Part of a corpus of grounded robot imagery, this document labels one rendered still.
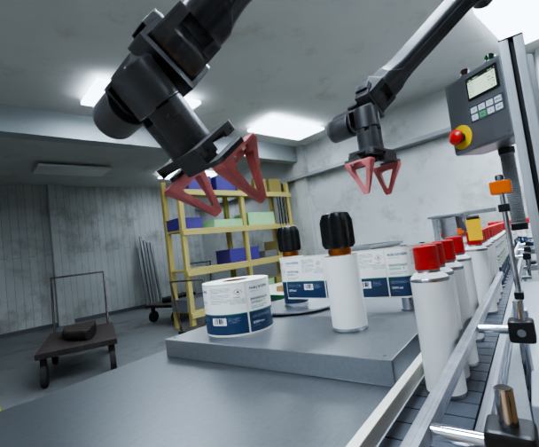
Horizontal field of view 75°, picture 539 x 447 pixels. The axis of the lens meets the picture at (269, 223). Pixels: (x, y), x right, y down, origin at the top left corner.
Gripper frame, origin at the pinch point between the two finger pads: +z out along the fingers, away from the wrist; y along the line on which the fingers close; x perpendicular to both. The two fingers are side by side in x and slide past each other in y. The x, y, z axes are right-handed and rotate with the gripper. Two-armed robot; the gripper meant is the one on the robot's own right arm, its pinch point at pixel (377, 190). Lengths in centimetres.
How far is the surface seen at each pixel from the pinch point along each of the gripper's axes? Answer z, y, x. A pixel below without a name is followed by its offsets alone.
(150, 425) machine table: 38, 49, -22
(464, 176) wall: -61, -466, -131
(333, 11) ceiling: -188, -180, -119
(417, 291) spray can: 18.9, 26.1, 18.7
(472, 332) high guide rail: 25.1, 21.8, 23.2
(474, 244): 15.5, -23.4, 10.8
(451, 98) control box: -22.6, -23.6, 11.2
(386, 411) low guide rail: 30, 38, 19
